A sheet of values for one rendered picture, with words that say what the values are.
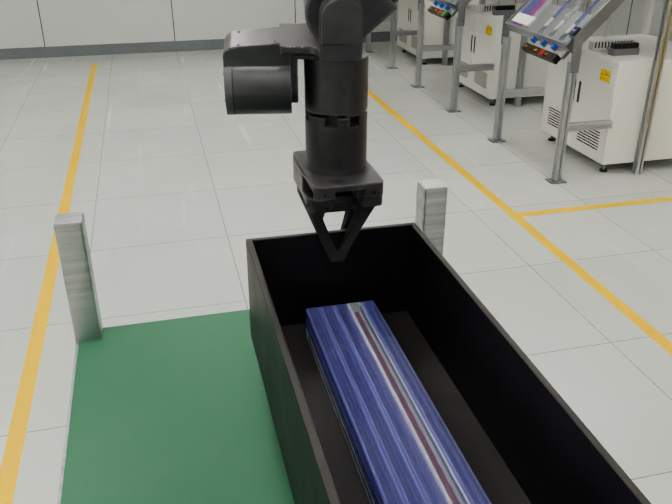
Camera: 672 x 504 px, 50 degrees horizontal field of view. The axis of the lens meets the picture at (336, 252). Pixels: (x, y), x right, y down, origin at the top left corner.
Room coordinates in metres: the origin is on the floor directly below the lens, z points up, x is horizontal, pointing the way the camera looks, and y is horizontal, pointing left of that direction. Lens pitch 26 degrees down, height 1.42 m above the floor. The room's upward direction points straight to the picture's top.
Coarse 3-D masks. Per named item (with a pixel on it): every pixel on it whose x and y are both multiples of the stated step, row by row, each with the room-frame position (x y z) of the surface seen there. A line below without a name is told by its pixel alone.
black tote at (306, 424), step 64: (256, 256) 0.59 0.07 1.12; (320, 256) 0.64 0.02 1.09; (384, 256) 0.66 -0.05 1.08; (256, 320) 0.58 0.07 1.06; (448, 320) 0.56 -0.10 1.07; (320, 384) 0.54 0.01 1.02; (448, 384) 0.54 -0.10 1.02; (512, 384) 0.44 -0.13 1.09; (320, 448) 0.34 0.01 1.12; (512, 448) 0.43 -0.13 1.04; (576, 448) 0.36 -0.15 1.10
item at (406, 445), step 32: (320, 320) 0.59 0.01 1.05; (352, 320) 0.59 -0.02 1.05; (384, 320) 0.59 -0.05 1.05; (320, 352) 0.55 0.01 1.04; (352, 352) 0.54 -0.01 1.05; (384, 352) 0.54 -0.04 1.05; (352, 384) 0.49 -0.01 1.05; (384, 384) 0.49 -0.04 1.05; (416, 384) 0.49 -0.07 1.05; (352, 416) 0.45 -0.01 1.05; (384, 416) 0.45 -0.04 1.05; (416, 416) 0.45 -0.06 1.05; (352, 448) 0.44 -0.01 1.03; (384, 448) 0.41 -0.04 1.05; (416, 448) 0.41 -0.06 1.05; (448, 448) 0.41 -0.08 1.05; (384, 480) 0.38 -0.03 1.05; (416, 480) 0.38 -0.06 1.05; (448, 480) 0.38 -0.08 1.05
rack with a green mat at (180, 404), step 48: (432, 192) 0.81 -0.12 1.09; (432, 240) 0.81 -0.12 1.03; (96, 336) 0.71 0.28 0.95; (144, 336) 0.72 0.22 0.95; (192, 336) 0.72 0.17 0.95; (240, 336) 0.72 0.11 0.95; (96, 384) 0.63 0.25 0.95; (144, 384) 0.63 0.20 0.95; (192, 384) 0.63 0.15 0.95; (240, 384) 0.63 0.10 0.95; (96, 432) 0.55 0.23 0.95; (144, 432) 0.55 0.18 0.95; (192, 432) 0.55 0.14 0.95; (240, 432) 0.55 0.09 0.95; (96, 480) 0.49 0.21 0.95; (144, 480) 0.49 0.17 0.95; (192, 480) 0.49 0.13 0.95; (240, 480) 0.49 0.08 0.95; (288, 480) 0.49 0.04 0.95
